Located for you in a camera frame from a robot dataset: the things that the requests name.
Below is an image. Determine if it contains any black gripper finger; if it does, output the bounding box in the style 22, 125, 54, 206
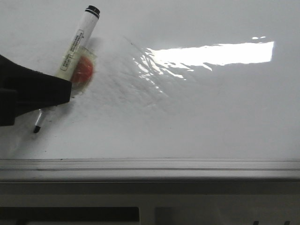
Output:
0, 56, 72, 126

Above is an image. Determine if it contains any white black whiteboard marker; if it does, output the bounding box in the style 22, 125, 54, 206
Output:
32, 5, 102, 134

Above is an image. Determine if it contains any white whiteboard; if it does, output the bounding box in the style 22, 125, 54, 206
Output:
0, 0, 300, 183

